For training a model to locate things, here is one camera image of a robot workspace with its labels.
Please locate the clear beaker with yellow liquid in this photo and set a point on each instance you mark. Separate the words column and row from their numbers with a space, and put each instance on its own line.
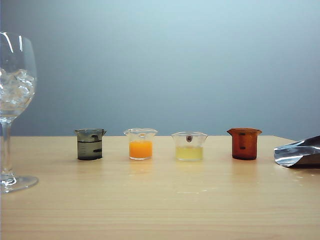
column 189, row 152

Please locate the amber glass beaker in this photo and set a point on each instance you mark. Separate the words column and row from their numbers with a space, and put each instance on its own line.
column 245, row 146

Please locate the grey smoked glass beaker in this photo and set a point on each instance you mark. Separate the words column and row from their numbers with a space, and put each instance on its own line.
column 89, row 147

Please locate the clear beaker with orange juice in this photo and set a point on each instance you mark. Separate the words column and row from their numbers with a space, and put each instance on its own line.
column 140, row 148

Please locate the stainless steel ice scoop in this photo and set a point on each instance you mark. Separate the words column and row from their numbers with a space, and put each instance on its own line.
column 297, row 152

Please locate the clear wine glass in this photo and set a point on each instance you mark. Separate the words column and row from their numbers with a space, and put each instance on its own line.
column 12, row 112

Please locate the clear ice cube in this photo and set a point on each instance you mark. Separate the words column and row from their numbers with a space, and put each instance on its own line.
column 24, row 75
column 5, row 76
column 22, row 91

